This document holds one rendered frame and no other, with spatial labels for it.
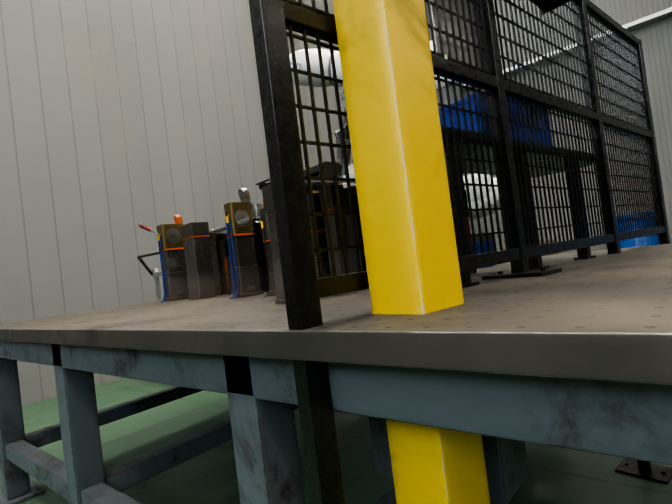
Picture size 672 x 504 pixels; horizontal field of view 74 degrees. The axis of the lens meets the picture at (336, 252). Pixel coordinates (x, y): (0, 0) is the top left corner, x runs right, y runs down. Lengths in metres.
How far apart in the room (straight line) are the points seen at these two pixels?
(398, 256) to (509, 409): 0.24
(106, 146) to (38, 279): 1.32
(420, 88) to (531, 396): 0.43
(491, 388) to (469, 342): 0.07
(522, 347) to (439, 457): 0.26
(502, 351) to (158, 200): 4.45
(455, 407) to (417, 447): 0.16
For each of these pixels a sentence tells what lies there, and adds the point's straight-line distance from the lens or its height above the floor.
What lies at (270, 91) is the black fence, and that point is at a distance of 0.63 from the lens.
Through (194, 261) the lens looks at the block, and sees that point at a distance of 1.99.
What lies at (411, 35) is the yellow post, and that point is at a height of 1.09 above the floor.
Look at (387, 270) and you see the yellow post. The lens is 0.63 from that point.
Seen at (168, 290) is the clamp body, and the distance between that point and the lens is 2.22.
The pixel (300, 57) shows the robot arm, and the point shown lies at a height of 1.42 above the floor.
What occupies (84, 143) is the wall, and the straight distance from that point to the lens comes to 4.60.
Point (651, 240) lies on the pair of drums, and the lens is 7.46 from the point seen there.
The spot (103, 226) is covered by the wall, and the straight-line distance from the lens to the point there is 4.47.
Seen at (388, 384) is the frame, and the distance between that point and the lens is 0.57.
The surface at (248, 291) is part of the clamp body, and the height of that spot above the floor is 0.72.
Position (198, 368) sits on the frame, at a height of 0.62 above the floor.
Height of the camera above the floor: 0.78
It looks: 1 degrees up
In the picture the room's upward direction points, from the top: 7 degrees counter-clockwise
